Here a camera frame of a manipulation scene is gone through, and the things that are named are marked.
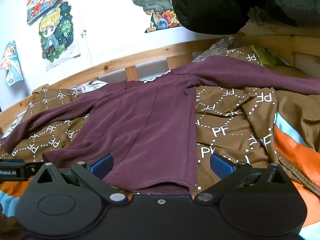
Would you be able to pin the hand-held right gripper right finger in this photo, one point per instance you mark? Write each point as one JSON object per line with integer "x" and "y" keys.
{"x": 222, "y": 166}

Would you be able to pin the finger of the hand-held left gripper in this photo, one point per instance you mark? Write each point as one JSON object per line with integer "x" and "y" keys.
{"x": 12, "y": 160}

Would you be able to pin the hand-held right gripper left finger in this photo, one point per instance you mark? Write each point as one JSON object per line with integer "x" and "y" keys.
{"x": 101, "y": 166}

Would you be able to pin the maroon long-sleeve shirt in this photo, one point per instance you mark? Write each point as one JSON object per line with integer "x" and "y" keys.
{"x": 150, "y": 120}

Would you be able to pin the brown printed blanket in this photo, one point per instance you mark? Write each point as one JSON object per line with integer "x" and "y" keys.
{"x": 225, "y": 110}

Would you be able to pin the orange and blue quilt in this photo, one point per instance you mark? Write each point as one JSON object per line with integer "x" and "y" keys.
{"x": 292, "y": 145}

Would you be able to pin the yellow-green cloth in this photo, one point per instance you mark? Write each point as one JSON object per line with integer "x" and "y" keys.
{"x": 267, "y": 57}

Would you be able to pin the black puffy jacket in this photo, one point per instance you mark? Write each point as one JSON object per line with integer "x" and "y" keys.
{"x": 212, "y": 5}

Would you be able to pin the small curled wall poster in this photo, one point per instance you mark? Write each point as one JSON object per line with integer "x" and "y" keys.
{"x": 10, "y": 60}

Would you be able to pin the white wall pipe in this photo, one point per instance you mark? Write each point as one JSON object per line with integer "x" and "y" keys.
{"x": 86, "y": 45}

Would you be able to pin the blond figure wall poster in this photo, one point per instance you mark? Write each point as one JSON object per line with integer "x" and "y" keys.
{"x": 52, "y": 30}

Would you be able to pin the landscape wall poster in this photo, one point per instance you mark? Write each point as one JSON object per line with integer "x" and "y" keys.
{"x": 155, "y": 5}

